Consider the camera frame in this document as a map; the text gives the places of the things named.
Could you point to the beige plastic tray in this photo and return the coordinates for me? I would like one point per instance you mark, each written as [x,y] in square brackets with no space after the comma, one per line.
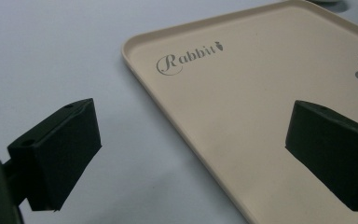
[245,118]

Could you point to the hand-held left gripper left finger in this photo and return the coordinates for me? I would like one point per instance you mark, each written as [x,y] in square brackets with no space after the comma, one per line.
[59,152]

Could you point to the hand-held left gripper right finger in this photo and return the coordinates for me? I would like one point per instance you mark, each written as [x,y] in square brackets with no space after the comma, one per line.
[332,149]

